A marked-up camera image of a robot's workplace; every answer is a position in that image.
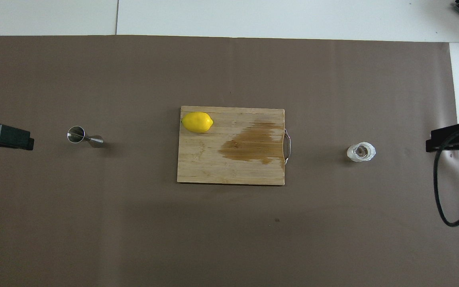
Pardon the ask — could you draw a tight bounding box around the steel double jigger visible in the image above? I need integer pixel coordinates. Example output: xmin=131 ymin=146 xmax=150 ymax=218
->
xmin=67 ymin=126 xmax=105 ymax=148

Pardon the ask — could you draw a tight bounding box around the brown paper table mat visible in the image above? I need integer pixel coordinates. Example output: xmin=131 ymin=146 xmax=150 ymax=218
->
xmin=0 ymin=35 xmax=459 ymax=287

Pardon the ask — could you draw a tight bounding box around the yellow lemon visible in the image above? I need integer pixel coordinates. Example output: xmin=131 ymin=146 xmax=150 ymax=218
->
xmin=181 ymin=112 xmax=214 ymax=134

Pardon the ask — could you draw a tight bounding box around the wooden cutting board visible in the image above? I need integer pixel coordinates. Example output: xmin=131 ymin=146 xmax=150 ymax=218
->
xmin=177 ymin=106 xmax=292 ymax=186

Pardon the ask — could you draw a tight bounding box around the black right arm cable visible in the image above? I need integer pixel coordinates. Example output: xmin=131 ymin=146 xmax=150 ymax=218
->
xmin=433 ymin=123 xmax=459 ymax=228

